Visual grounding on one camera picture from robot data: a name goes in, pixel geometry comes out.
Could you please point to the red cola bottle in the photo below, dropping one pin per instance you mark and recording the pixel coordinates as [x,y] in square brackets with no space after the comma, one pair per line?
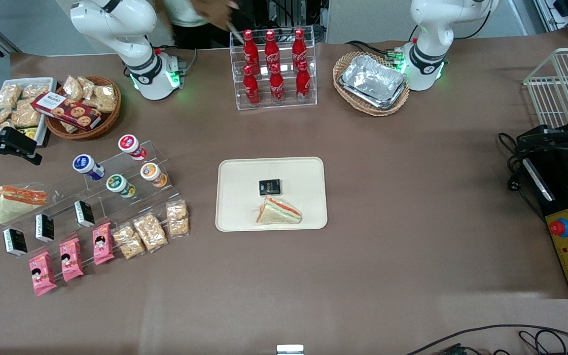
[271,52]
[299,49]
[251,88]
[250,52]
[277,88]
[303,84]

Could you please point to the red gum bottle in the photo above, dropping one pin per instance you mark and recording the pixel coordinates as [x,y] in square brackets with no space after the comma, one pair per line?
[131,146]

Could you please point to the aluminium foil tray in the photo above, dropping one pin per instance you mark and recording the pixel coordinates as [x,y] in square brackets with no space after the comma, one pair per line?
[373,81]

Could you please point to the clear acrylic bottle rack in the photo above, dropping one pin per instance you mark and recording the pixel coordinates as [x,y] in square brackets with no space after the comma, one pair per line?
[308,93]

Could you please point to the yellow snack pack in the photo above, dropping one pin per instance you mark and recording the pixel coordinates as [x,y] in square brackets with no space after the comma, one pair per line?
[28,133]

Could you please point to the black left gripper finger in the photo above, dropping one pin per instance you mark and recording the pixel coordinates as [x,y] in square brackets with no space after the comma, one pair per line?
[545,144]
[555,131]

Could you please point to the orange gum bottle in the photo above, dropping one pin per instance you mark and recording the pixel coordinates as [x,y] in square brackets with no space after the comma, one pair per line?
[153,174]

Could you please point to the blue gum bottle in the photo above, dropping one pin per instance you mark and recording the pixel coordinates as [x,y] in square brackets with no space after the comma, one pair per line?
[88,166]

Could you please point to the small white device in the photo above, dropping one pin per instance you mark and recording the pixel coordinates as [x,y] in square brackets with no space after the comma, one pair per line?
[290,349]

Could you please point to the red emergency stop button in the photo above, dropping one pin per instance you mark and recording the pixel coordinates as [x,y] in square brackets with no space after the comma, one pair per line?
[558,227]

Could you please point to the small black box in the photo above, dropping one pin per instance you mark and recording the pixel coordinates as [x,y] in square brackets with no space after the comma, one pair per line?
[15,242]
[269,187]
[84,213]
[45,228]

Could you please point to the red cookie box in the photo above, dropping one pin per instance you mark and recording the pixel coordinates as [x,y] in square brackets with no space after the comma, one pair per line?
[67,111]

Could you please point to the light wicker basket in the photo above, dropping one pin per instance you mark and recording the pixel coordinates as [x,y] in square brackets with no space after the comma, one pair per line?
[348,101]

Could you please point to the wrapped triangle sandwich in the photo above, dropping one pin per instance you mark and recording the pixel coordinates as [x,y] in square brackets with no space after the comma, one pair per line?
[17,202]
[279,213]

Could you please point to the black sealing machine yellow panel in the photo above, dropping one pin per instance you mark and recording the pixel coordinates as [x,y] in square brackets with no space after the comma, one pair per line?
[567,207]

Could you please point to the person hand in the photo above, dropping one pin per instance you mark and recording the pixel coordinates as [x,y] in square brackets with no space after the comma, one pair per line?
[217,10]

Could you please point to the person in white shirt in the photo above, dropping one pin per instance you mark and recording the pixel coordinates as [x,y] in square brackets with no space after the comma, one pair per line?
[185,17]

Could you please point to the brown wicker basket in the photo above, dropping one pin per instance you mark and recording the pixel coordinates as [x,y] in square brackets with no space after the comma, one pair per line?
[101,123]

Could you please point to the black background equipment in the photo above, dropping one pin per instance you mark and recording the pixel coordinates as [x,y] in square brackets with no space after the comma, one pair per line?
[284,15]

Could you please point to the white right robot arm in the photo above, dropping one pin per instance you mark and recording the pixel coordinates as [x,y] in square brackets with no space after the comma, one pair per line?
[116,29]

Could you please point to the pink snack pack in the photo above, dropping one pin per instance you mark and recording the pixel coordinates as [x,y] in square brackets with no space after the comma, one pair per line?
[71,260]
[103,243]
[42,273]

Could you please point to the beige plastic tray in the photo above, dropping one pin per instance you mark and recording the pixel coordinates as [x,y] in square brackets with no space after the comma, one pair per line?
[244,197]

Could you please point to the clear acrylic step display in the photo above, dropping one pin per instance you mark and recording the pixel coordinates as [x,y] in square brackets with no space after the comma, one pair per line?
[116,209]

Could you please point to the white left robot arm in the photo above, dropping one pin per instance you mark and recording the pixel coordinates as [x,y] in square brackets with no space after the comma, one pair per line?
[429,34]

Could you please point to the black power plug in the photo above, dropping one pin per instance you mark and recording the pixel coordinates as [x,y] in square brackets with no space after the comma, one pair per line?
[513,185]

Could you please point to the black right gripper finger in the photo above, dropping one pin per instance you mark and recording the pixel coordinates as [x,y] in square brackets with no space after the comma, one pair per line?
[17,144]

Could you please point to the green gum bottle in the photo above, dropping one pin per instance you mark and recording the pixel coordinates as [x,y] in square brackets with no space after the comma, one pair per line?
[120,185]

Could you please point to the metal background shelf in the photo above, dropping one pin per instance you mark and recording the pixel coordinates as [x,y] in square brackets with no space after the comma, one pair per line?
[565,12]

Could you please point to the white rectangular dish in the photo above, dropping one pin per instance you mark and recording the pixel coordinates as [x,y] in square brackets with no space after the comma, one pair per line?
[47,85]

